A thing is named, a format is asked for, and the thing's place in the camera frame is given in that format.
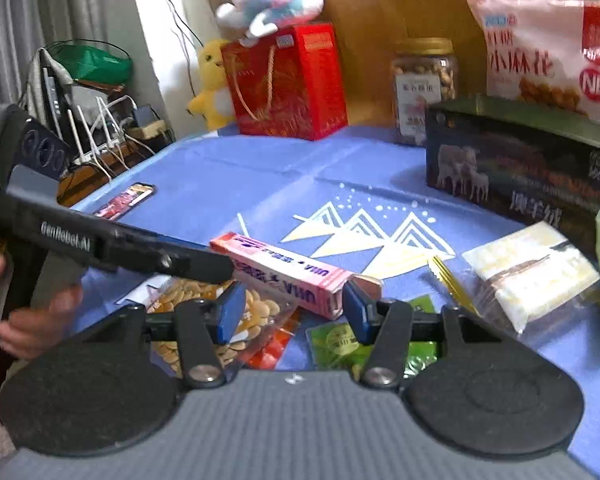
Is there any pink twisted-dough snack bag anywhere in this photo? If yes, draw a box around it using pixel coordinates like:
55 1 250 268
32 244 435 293
467 0 600 122

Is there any broad bean snack packet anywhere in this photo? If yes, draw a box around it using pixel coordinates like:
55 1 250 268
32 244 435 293
147 278 300 372

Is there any person's left hand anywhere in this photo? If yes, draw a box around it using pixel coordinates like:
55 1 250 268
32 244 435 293
0 254 83 361

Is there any left nut jar gold lid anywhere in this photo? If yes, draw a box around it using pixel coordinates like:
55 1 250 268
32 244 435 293
391 37 457 146

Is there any pink candy box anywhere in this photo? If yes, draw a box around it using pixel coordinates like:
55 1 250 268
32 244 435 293
210 232 352 320

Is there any gold mooncake packet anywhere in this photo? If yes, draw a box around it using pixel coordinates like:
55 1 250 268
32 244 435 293
428 256 478 314

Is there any clear cake packet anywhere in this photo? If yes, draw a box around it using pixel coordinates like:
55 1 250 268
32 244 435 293
463 221 600 335

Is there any red gift bag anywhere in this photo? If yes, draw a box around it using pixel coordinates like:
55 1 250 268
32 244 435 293
222 23 348 141

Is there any white power strip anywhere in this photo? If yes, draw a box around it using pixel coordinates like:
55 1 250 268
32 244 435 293
67 94 152 181

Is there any pink white plush toy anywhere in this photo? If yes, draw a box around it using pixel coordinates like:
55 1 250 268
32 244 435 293
215 0 325 47

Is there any wooden board backdrop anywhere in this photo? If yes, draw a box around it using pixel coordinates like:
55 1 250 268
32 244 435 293
201 0 564 129

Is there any green pea snack packet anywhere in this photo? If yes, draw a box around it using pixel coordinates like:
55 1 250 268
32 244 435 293
305 294 439 380

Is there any red spicy snack packet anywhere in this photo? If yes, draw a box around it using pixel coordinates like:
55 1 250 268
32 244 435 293
245 315 300 370

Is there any black sheep storage box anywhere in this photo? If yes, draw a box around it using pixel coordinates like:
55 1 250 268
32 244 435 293
426 94 600 255

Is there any yellow duck plush toy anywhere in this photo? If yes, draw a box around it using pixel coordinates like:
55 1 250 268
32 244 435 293
187 39 236 131

